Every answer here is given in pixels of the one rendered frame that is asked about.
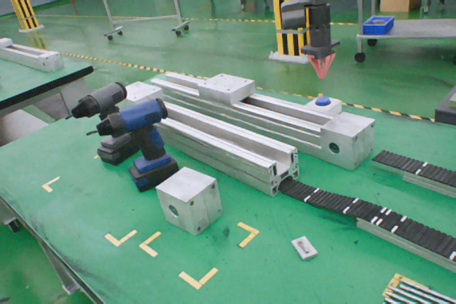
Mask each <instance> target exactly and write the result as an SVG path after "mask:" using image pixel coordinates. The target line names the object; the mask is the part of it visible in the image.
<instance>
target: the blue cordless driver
mask: <svg viewBox="0 0 456 304"><path fill-rule="evenodd" d="M167 116H168V111H167V108H166V105H165V103H164V102H163V100H162V99H160V98H156V99H155V100H154V99H151V100H147V101H144V102H141V103H138V104H134V105H132V106H131V107H128V108H124V109H121V110H119V113H117V112H114V113H110V114H108V115H107V118H106V119H105V120H103V121H102V122H100V123H98V124H96V130H95V131H92V132H89V133H87V134H86V135H87V136H89V135H91V134H95V133H98V135H100V136H109V135H115V136H121V135H122V134H124V132H126V133H127V134H129V133H130V136H131V138H132V140H133V141H134V144H136V143H137V145H138V147H139V149H140V150H141V151H142V154H143V157H139V158H137V159H134V160H133V164H134V165H132V166H130V169H129V173H130V176H131V178H132V180H133V181H134V184H135V185H136V187H137V189H138V191H139V192H141V193H142V192H144V191H147V190H150V189H151V188H152V187H156V186H158V185H160V184H161V183H162V182H164V181H166V180H168V179H169V178H170V177H171V176H172V175H173V174H175V173H177V172H178V171H180V170H179V167H178V162H176V161H175V159H174V158H173V157H172V156H171V154H170V153H169V152H167V151H166V150H165V149H164V142H163V140H162V137H161V135H160V133H159V131H158V129H157V126H152V124H156V123H159V122H161V121H162V119H163V120H165V119H167Z"/></svg>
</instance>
